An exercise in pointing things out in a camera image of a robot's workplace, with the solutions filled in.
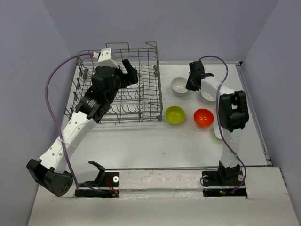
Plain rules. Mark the white round bowl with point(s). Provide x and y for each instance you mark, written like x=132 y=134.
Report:
x=206 y=97
x=178 y=86

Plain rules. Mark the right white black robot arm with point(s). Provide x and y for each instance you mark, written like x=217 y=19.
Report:
x=232 y=116

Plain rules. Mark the lime green bowl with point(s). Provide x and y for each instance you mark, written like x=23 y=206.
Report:
x=175 y=115

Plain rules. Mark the white square bowl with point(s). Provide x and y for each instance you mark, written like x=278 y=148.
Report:
x=216 y=131

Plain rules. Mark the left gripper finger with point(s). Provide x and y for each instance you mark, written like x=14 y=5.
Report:
x=127 y=66
x=132 y=76

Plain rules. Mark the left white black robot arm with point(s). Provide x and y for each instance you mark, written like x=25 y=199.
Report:
x=53 y=169

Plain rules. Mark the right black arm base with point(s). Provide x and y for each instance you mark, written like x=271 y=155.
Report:
x=216 y=186

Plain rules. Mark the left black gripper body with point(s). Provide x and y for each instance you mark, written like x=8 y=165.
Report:
x=120 y=78

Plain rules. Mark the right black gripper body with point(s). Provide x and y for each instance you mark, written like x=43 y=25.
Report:
x=189 y=84

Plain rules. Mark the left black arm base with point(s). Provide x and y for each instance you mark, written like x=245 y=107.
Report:
x=98 y=182

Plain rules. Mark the grey wire dish rack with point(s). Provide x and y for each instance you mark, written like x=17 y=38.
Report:
x=141 y=102

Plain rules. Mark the orange bowl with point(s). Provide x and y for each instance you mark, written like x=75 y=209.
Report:
x=203 y=118

